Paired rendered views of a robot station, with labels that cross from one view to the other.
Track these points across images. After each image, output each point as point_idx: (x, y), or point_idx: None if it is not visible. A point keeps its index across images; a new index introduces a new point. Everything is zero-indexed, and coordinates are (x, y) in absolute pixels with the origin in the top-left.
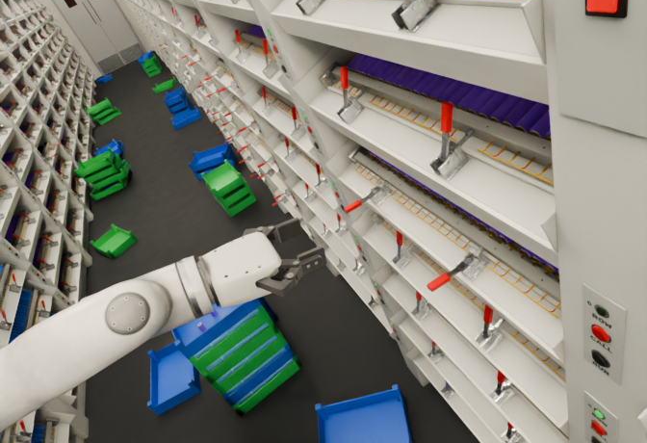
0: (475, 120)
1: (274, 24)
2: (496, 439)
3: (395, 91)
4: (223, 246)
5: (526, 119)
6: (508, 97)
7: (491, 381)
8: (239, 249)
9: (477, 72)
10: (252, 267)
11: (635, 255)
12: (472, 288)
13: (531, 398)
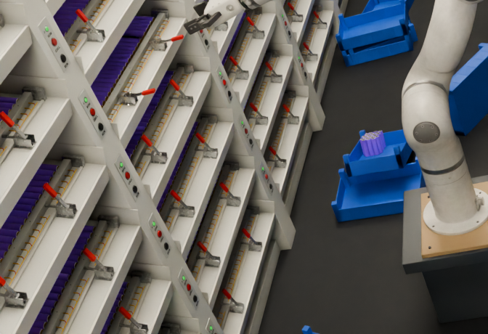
0: None
1: (49, 11)
2: (246, 267)
3: (85, 12)
4: (223, 1)
5: None
6: None
7: (207, 162)
8: None
9: None
10: None
11: None
12: (171, 45)
13: (203, 83)
